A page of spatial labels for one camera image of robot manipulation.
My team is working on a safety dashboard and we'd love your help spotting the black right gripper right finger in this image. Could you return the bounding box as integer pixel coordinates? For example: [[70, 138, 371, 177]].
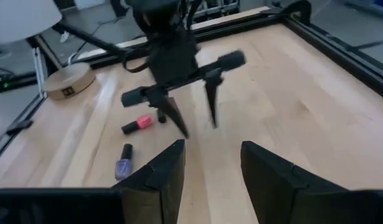
[[240, 140, 383, 224]]

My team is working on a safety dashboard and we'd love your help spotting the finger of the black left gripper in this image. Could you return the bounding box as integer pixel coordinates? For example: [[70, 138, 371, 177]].
[[149, 90, 189, 139], [205, 70, 224, 129]]

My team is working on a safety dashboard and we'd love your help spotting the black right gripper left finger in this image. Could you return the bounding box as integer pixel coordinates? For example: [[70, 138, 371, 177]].
[[0, 139, 186, 224]]

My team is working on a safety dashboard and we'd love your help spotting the coral red nail polish bottle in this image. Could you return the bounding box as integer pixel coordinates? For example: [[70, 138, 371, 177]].
[[121, 114, 155, 136]]

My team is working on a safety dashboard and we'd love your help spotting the lavender nail polish bottle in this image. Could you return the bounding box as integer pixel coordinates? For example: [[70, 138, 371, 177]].
[[115, 143, 135, 182]]

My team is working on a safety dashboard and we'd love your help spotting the black table clamp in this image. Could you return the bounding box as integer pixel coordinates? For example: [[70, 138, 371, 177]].
[[6, 119, 34, 136]]

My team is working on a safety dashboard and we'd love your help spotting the black aluminium table frame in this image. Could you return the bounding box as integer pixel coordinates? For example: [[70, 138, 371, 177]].
[[0, 0, 383, 164]]

